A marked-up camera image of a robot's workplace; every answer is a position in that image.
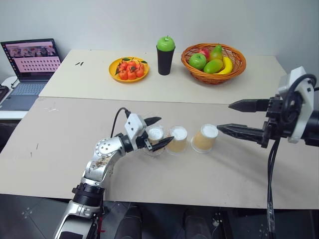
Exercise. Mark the red apple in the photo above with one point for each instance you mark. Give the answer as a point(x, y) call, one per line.
point(205, 52)

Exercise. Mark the green orange mango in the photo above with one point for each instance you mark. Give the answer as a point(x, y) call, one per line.
point(213, 66)

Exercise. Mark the small dark leaf pieces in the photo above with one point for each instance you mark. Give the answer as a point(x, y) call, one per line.
point(79, 63)

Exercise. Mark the small orange tangerine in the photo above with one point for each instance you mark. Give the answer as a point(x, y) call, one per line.
point(131, 75)
point(131, 64)
point(123, 66)
point(141, 66)
point(139, 72)
point(122, 74)

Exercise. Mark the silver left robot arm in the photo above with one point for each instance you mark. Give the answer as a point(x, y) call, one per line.
point(99, 161)

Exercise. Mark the clear plastic cup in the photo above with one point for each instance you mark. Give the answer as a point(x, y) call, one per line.
point(177, 139)
point(155, 134)

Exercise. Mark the brown paper cup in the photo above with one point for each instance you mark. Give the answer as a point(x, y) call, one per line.
point(204, 139)

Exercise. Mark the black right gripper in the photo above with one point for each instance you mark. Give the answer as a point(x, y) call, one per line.
point(275, 117)

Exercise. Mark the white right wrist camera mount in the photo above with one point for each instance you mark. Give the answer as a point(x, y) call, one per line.
point(305, 99)

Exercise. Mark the orange wicker basket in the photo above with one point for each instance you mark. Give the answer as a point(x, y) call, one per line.
point(214, 78)

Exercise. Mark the open grey laptop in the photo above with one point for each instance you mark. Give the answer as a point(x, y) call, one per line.
point(32, 67)

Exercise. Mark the tall black cup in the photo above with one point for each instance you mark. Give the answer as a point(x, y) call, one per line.
point(164, 62)

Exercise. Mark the yellow round plate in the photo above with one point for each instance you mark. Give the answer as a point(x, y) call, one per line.
point(114, 74)

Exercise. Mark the green yellow pear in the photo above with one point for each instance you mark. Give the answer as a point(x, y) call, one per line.
point(215, 52)

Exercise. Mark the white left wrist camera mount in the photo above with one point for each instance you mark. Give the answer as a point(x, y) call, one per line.
point(133, 127)

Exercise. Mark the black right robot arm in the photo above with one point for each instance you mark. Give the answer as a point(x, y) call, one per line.
point(311, 129)

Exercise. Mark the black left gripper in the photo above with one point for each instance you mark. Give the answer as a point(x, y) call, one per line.
point(142, 140)

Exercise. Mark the yellow banana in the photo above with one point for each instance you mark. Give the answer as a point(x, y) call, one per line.
point(227, 66)

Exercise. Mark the black device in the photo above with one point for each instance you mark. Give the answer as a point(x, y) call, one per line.
point(3, 93)

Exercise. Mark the green apple with stem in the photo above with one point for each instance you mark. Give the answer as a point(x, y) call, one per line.
point(165, 43)

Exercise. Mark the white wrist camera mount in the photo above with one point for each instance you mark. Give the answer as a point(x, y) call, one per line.
point(305, 99)
point(133, 127)

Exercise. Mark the dark rounded shape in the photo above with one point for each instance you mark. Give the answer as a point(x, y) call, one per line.
point(129, 224)
point(198, 225)

